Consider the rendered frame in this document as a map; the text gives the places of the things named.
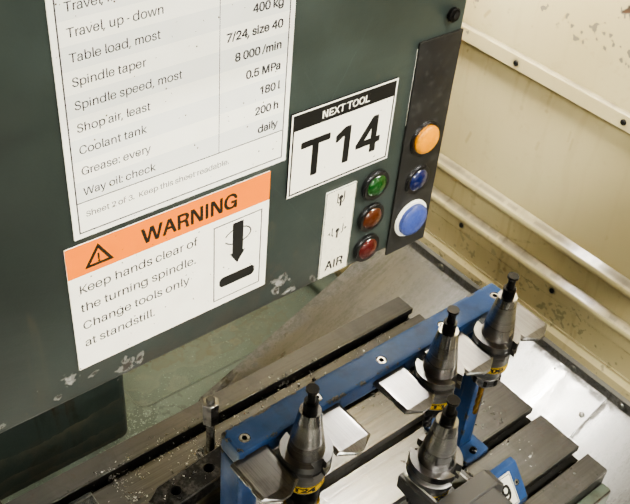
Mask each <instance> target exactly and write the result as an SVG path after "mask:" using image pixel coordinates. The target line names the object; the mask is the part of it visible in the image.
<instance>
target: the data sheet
mask: <svg viewBox="0 0 630 504"><path fill-rule="evenodd" d="M45 6H46V14H47V23H48V31H49V39H50V47H51V55H52V64H53V72H54V80H55V88H56V97H57V105H58V113H59V121H60V129H61V138H62V146H63V154H64V162H65V171H66V179H67V187H68V195H69V203H70V212H71V220H72V228H73V236H74V241H77V240H80V239H82V238H85V237H87V236H90V235H93V234H95V233H98V232H100V231H103V230H106V229H108V228H111V227H113V226H116V225H118V224H121V223H124V222H126V221H129V220H131V219H134V218H137V217H139V216H142V215H144V214H147V213H150V212H152V211H155V210H157V209H160V208H162V207H165V206H168V205H170V204H173V203H175V202H178V201H181V200H183V199H186V198H188V197H191V196H194V195H196V194H199V193H201V192H204V191H206V190H209V189H212V188H214V187H217V186H219V185H222V184H225V183H227V182H230V181H232V180H235V179H238V178H240V177H243V176H245V175H248V174H250V173H253V172H256V171H258V170H261V169H263V168H266V167H269V166H271V165H274V164H276V163H279V162H282V161H284V160H286V145H287V130H288V114H289V99H290V83H291V68H292V53H293V37H294V22H295V7H296V0H45Z"/></svg>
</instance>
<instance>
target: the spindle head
mask: <svg viewBox="0 0 630 504"><path fill-rule="evenodd" d="M465 6H466V0H296V7H295V22H294V37H293V53H292V68H291V83H290V99H289V114H288V130H287V145H286V160H284V161H282V162H279V163H276V164H274V165H271V166H269V167H266V168H263V169H261V170H258V171H256V172H253V173H250V174H248V175H245V176H243V177H240V178H238V179H235V180H232V181H230V182H227V183H225V184H222V185H219V186H217V187H214V188H212V189H209V190H206V191H204V192H201V193H199V194H196V195H194V196H191V197H188V198H186V199H183V200H181V201H178V202H175V203H173V204H170V205H168V206H165V207H162V208H160V209H157V210H155V211H152V212H150V213H147V214H144V215H142V216H139V217H137V218H134V219H131V220H129V221H126V222H124V223H121V224H118V225H116V226H113V227H111V228H108V229H106V230H103V231H100V232H98V233H95V234H93V235H90V236H87V237H85V238H82V239H80V240H77V241H74V236H73V228H72V220H71V212H70V203H69V195H68V187H67V179H66V171H65V162H64V154H63V146H62V138H61V129H60V121H59V113H58V105H57V97H56V88H55V80H54V72H53V64H52V55H51V47H50V39H49V31H48V23H47V14H46V6H45V0H0V433H2V432H5V431H7V430H9V429H11V428H13V427H15V426H17V425H19V424H21V423H23V422H25V421H27V420H29V419H31V418H34V417H36V416H38V415H40V414H42V413H44V412H46V411H48V410H50V409H52V408H54V407H56V406H58V405H60V404H62V403H65V402H67V401H69V400H71V399H73V398H75V397H77V396H79V395H81V394H83V393H85V392H87V391H89V390H91V389H93V388H96V387H98V386H100V385H102V384H104V383H106V382H108V381H110V380H112V379H114V378H116V377H118V376H120V375H122V374H125V373H127V372H129V371H131V370H133V369H135V368H137V367H139V366H141V365H143V364H145V363H147V362H149V361H151V360H153V359H156V358H158V357H160V356H162V355H164V354H166V353H168V352H170V351H172V350H174V349H176V348H178V347H180V346H182V345H184V344H187V343H189V342H191V341H193V340H195V339H197V338H199V337H201V336H203V335H205V334H207V333H209V332H211V331H213V330H216V329H218V328H220V327H222V326H224V325H226V324H228V323H230V322H232V321H234V320H236V319H238V318H240V317H242V316H244V315H247V314H249V313H251V312H253V311H255V310H257V309H259V308H261V307H263V306H265V305H267V304H269V303H271V302H273V301H275V300H278V299H280V298H282V297H284V296H286V295H288V294H290V293H292V292H294V291H296V290H298V289H300V288H302V287H304V286H307V285H309V284H311V283H313V282H315V281H317V280H318V279H317V277H318V267H319V258H320V248H321V238H322V228H323V218H324V209H325V199H326V193H328V192H330V191H333V190H335V189H337V188H340V187H342V186H344V185H347V184H349V183H352V182H354V181H357V187H356V195H355V203H354V211H353V218H352V226H351V234H350V242H349V250H348V258H347V265H346V266H348V265H350V264H352V263H354V262H356V260H355V259H354V257H353V252H354V248H355V246H356V244H357V243H358V241H359V240H360V239H361V238H362V237H364V236H365V235H367V234H370V233H374V234H376V235H377V236H378V237H379V246H378V249H377V251H379V250H381V249H383V248H385V247H386V243H387V237H388V231H389V225H390V219H391V212H392V206H393V200H394V194H395V188H396V181H397V175H398V169H399V163H400V157H401V151H402V144H403V138H404V132H405V124H406V118H407V111H408V105H409V99H410V93H411V87H412V80H413V74H414V68H415V62H416V56H417V50H418V45H419V43H420V42H423V41H426V40H429V39H432V38H435V37H438V36H440V35H443V34H446V33H449V32H452V31H455V30H458V29H461V27H462V21H463V16H464V11H465ZM396 77H398V78H399V81H398V87H397V94H396V101H395V107H394V114H393V121H392V127H391V134H390V141H389V147H388V154H387V158H385V159H383V160H380V161H378V162H376V163H373V164H371V165H368V166H366V167H364V168H361V169H359V170H356V171H354V172H351V173H349V174H347V175H344V176H342V177H339V178H337V179H335V180H332V181H330V182H327V183H325V184H323V185H320V186H318V187H315V188H313V189H311V190H308V191H306V192H303V193H301V194H298V195H296V196H294V197H291V198H289V199H286V183H287V168H288V153H289V138H290V123H291V114H294V113H297V112H300V111H303V110H306V109H308V108H311V107H314V106H317V105H320V104H322V103H325V102H328V101H331V100H334V99H337V98H339V97H342V96H345V95H348V94H351V93H353V92H356V91H359V90H362V89H365V88H367V87H370V86H373V85H376V84H379V83H382V82H384V81H387V80H390V79H393V78H396ZM379 169H383V170H385V171H386V172H387V173H388V174H389V183H388V186H387V188H386V190H385V191H384V192H383V194H382V195H381V196H379V197H378V198H376V199H374V200H366V199H365V198H364V197H363V196H362V186H363V183H364V181H365V180H366V178H367V177H368V176H369V175H370V174H371V173H372V172H374V171H376V170H379ZM267 171H271V176H270V195H269V214H268V233H267V251H266V270H265V284H264V285H262V286H260V287H258V288H255V289H253V290H251V291H249V292H247V293H245V294H243V295H241V296H238V297H236V298H234V299H232V300H230V301H228V302H226V303H223V304H221V305H219V306H217V307H215V308H213V309H211V310H208V311H206V312H204V313H202V314H200V315H198V316H196V317H194V318H191V319H189V320H187V321H185V322H183V323H181V324H179V325H176V326H174V327H172V328H170V329H168V330H166V331H164V332H161V333H159V334H157V335H155V336H153V337H151V338H149V339H147V340H144V341H142V342H140V343H138V344H136V345H134V346H132V347H129V348H127V349H125V350H123V351H121V352H119V353H117V354H115V355H112V356H110V357H108V358H106V359H104V360H102V361H100V362H97V363H95V364H93V365H91V366H89V367H87V368H85V369H82V370H79V365H78V358H77V350H76V342H75V335H74V327H73V320H72V312H71V305H70V297H69V290H68V282H67V275H66V267H65V259H64V252H63V251H64V250H67V249H69V248H72V247H74V246H77V245H79V244H82V243H85V242H87V241H90V240H92V239H95V238H97V237H100V236H103V235H105V234H108V233H110V232H113V231H115V230H118V229H121V228H123V227H126V226H128V225H131V224H133V223H136V222H139V221H141V220H144V219H146V218H149V217H151V216H154V215H157V214H159V213H162V212H164V211H167V210H169V209H172V208H174V207H177V206H180V205H182V204H185V203H187V202H190V201H192V200H195V199H198V198H200V197H203V196H205V195H208V194H210V193H213V192H216V191H218V190H221V189H223V188H226V187H228V186H231V185H234V184H236V183H239V182H241V181H244V180H246V179H249V178H252V177H254V176H257V175H259V174H262V173H264V172H267ZM374 202H379V203H381V204H382V205H383V207H384V215H383V218H382V220H381V222H380V223H379V224H378V225H377V226H376V227H375V228H374V229H373V230H371V231H368V232H362V231H361V230H359V228H358V226H357V222H358V218H359V215H360V213H361V212H362V211H363V209H364V208H365V207H366V206H368V205H369V204H371V203H374ZM377 251H376V252H377Z"/></svg>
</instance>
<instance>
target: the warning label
mask: <svg viewBox="0 0 630 504"><path fill-rule="evenodd" d="M270 176H271V171H267V172H264V173H262V174H259V175H257V176H254V177H252V178H249V179H246V180H244V181H241V182H239V183H236V184H234V185H231V186H228V187H226V188H223V189H221V190H218V191H216V192H213V193H210V194H208V195H205V196H203V197H200V198H198V199H195V200H192V201H190V202H187V203H185V204H182V205H180V206H177V207H174V208H172V209H169V210H167V211H164V212H162V213H159V214H157V215H154V216H151V217H149V218H146V219H144V220H141V221H139V222H136V223H133V224H131V225H128V226H126V227H123V228H121V229H118V230H115V231H113V232H110V233H108V234H105V235H103V236H100V237H97V238H95V239H92V240H90V241H87V242H85V243H82V244H79V245H77V246H74V247H72V248H69V249H67V250H64V251H63V252H64V259H65V267H66V275H67V282H68V290H69V297H70V305H71V312H72V320H73V327H74V335H75V342H76V350H77V358H78V365H79V370H82V369H85V368H87V367H89V366H91V365H93V364H95V363H97V362H100V361H102V360H104V359H106V358H108V357H110V356H112V355H115V354H117V353H119V352H121V351H123V350H125V349H127V348H129V347H132V346H134V345H136V344H138V343H140V342H142V341H144V340H147V339H149V338H151V337H153V336H155V335H157V334H159V333H161V332H164V331H166V330H168V329H170V328H172V327H174V326H176V325H179V324H181V323H183V322H185V321H187V320H189V319H191V318H194V317H196V316H198V315H200V314H202V313H204V312H206V311H208V310H211V309H213V308H215V307H217V306H219V305H221V304H223V303H226V302H228V301H230V300H232V299H234V298H236V297H238V296H241V295H243V294H245V293H247V292H249V291H251V290H253V289H255V288H258V287H260V286H262V285H264V284H265V270H266V251H267V233H268V214H269V195H270Z"/></svg>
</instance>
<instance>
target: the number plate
mask: <svg viewBox="0 0 630 504"><path fill-rule="evenodd" d="M498 479H499V480H500V481H501V482H502V483H503V484H504V486H503V489H502V492H501V493H502V494H503V495H504V496H505V497H506V498H507V499H508V500H509V501H511V502H512V503H513V504H518V503H519V502H520V500H519V497H518V495H517V492H516V489H515V486H514V483H513V480H512V478H511V475H510V472H509V471H507V472H506V473H505V474H503V475H502V476H501V477H499V478H498Z"/></svg>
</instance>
